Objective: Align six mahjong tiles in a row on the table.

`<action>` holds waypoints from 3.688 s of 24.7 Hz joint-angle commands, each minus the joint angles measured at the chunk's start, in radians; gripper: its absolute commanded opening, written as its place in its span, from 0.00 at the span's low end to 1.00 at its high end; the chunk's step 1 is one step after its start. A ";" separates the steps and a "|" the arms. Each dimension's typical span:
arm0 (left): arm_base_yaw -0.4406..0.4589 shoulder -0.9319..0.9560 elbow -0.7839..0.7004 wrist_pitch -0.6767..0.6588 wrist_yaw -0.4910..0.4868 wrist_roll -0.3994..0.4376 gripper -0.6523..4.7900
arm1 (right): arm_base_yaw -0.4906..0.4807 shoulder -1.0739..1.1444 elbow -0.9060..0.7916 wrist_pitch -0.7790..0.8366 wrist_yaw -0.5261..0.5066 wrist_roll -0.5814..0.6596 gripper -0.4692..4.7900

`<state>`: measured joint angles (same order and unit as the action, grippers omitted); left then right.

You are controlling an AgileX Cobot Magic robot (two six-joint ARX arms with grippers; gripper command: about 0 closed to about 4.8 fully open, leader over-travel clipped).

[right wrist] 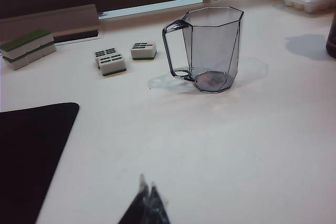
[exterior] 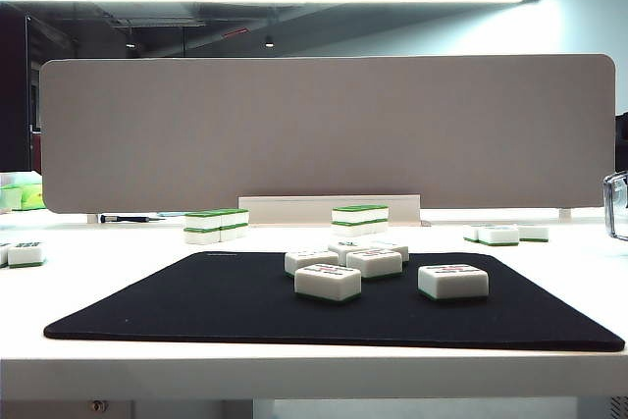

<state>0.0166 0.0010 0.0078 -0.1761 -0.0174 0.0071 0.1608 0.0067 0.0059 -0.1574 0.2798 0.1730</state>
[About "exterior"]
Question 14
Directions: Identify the bird print mahjong tile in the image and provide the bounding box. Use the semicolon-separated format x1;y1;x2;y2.
327;239;377;266

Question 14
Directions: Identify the five bamboo mahjong tile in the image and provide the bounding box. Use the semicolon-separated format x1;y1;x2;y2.
345;247;404;280

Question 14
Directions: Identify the two bamboo mahjong tile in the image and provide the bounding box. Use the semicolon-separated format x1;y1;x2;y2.
370;240;410;263

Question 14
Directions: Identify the black fabric desk mat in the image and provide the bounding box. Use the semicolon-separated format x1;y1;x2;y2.
42;250;626;353

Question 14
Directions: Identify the beige fabric desk divider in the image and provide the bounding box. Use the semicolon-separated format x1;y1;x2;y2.
40;53;617;215

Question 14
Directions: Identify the green yellow box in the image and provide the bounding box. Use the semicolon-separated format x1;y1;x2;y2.
18;183;45;213

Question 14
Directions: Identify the clear plastic container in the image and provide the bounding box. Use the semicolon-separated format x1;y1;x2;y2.
602;170;628;243

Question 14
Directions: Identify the pale green white box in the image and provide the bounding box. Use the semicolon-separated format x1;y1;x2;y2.
0;185;25;213

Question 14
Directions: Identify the black background equipment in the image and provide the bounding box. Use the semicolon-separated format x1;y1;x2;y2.
613;111;628;176

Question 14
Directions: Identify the black handled screwdriver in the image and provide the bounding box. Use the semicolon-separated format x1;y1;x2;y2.
99;213;167;225

